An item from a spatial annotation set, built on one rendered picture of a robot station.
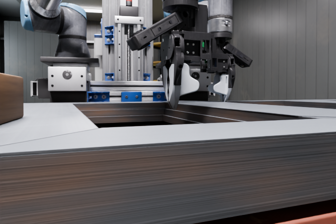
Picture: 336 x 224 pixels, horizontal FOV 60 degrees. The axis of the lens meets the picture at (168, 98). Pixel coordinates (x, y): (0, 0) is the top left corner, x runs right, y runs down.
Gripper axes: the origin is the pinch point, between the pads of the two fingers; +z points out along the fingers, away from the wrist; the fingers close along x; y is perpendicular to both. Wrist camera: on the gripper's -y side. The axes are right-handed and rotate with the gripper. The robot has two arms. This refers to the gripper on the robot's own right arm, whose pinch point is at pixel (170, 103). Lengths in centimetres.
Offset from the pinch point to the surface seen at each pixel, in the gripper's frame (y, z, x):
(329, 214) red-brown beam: -0.5, 7.4, -37.0
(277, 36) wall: 292, -87, 307
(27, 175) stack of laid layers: -22.3, 2.1, -37.1
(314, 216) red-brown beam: -2.0, 7.4, -36.8
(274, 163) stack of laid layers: -6.1, 2.8, -37.1
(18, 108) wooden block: -25.1, -0.4, -16.8
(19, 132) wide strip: -23.6, 0.8, -29.0
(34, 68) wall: -83, -62, 792
